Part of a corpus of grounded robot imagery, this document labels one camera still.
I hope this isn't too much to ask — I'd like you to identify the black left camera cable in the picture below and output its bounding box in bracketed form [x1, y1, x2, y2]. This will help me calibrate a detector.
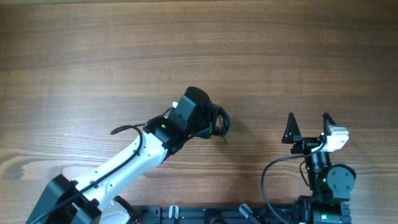
[29, 107, 175, 224]

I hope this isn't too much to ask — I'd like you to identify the black right camera cable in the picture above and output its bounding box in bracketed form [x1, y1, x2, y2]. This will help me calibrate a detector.
[261, 141, 327, 224]

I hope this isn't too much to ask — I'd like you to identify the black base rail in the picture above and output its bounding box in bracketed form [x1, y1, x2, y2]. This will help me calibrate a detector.
[130, 203, 299, 224]

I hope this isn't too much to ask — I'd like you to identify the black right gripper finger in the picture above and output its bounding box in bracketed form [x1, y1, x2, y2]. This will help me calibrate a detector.
[281, 112, 302, 144]
[322, 112, 336, 134]

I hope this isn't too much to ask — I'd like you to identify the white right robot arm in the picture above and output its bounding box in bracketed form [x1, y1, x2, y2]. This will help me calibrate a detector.
[282, 113, 356, 224]

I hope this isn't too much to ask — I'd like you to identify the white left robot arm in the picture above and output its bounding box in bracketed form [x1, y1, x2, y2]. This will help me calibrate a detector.
[27, 86, 227, 223]

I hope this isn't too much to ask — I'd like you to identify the black cable bundle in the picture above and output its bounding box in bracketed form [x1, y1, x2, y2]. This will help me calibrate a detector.
[210, 104, 231, 145]

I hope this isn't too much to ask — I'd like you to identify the black camera cable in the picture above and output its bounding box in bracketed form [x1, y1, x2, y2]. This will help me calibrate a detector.
[261, 141, 327, 224]
[29, 107, 175, 224]

